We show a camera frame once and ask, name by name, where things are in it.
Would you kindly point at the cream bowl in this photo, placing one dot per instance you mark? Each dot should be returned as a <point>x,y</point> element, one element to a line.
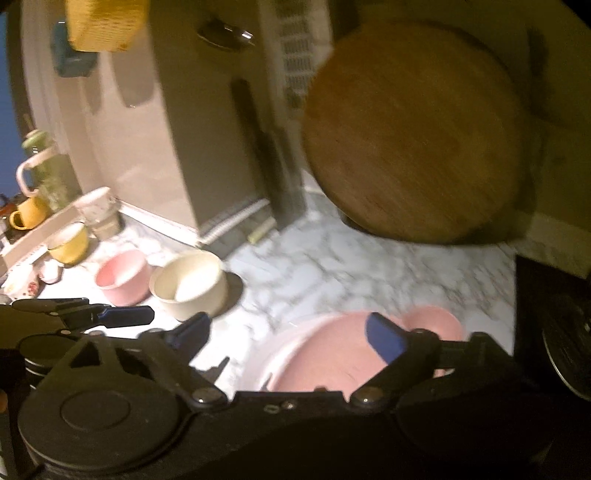
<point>189,286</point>

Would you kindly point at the pink bear-shaped plate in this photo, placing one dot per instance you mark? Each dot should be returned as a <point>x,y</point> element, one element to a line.
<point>323,355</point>

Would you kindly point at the small pink dish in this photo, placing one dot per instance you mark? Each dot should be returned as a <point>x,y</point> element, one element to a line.
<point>51,272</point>

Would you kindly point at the pink bowl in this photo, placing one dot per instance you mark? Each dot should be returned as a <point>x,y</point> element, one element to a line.
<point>122,281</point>

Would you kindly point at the yellow mug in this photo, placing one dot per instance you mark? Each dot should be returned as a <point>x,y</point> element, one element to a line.
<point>30,213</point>

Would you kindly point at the white vent grille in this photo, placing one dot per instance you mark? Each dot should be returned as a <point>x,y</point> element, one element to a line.
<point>298,55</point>

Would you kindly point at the black gas stove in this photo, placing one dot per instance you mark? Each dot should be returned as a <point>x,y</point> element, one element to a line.
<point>531,314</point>

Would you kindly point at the stacked plastic food container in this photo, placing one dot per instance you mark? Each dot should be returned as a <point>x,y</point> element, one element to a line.
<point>106,226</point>

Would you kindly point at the white patterned bowl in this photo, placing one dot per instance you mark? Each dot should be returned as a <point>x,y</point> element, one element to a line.
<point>94,205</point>

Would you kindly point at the yellow bowl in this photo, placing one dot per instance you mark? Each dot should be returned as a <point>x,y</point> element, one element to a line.
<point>69,247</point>

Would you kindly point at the round wooden cutting board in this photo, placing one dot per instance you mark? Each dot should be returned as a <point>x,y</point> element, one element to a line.
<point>415,134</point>

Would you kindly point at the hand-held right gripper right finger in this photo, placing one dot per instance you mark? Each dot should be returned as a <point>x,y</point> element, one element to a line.
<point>385,339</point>

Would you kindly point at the stove burner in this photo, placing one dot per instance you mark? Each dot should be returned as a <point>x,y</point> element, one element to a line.
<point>570,350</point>

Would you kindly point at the white red-dotted bowl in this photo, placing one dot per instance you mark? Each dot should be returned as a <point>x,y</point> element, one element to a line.
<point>21,284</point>

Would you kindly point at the yellow plastic basket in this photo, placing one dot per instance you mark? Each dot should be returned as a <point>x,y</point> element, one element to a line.
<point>106,25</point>

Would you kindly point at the metal ladle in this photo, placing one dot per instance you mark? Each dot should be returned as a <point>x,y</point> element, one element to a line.
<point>226,32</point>

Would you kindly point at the teal hanging holder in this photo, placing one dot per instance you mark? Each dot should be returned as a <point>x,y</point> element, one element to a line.
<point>71,50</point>

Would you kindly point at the dark kitchen cleaver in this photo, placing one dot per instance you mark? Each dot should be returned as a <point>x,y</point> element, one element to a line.
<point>286,184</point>

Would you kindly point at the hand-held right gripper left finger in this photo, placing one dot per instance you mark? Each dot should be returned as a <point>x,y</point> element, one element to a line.
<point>191,334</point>

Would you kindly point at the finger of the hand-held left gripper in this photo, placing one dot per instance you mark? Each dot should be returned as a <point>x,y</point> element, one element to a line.
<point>124,317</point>

